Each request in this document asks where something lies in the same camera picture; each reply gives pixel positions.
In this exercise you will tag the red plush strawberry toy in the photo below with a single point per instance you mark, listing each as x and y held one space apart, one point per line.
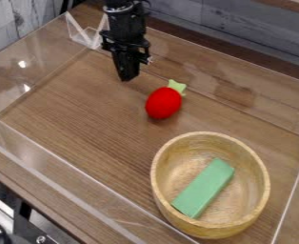
164 100

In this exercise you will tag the green rectangular block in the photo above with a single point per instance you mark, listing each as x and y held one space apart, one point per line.
194 199

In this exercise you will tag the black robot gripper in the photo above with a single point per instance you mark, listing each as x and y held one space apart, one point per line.
124 38

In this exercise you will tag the clear acrylic corner bracket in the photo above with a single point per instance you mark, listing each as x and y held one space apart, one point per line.
87 37

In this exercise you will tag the clear acrylic tray wall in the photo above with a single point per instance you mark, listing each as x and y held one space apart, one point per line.
78 140

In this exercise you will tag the wooden bowl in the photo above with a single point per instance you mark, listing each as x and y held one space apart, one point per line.
239 204

